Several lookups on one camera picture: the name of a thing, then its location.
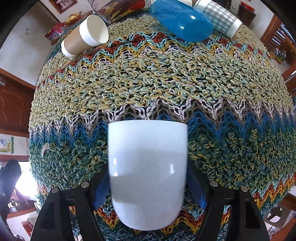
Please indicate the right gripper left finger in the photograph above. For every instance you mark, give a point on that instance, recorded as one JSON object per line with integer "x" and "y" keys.
{"x": 54, "y": 220}

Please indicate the white ceramic cup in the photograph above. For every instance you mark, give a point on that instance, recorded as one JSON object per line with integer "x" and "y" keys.
{"x": 147, "y": 164}

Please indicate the brown sleeve paper cup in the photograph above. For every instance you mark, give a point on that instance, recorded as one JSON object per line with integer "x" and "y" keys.
{"x": 90, "y": 33}

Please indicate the checkered paper cup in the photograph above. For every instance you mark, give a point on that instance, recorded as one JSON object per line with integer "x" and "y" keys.
{"x": 222, "y": 20}

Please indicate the blue plastic cup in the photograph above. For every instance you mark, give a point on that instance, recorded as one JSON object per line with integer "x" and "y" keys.
{"x": 182, "y": 20}

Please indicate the red gift box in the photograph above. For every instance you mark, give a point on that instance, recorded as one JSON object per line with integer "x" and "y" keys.
{"x": 56, "y": 32}

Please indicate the fruit bowl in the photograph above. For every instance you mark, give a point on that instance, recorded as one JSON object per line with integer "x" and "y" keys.
{"x": 72, "y": 18}

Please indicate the pink dumbbells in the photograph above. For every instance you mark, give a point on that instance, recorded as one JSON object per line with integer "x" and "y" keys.
{"x": 64, "y": 3}

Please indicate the wooden chair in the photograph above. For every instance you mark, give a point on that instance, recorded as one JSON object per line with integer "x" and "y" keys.
{"x": 277, "y": 36}

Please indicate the tall dark wicker bin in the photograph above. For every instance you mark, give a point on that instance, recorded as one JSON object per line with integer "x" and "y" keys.
{"x": 246, "y": 13}

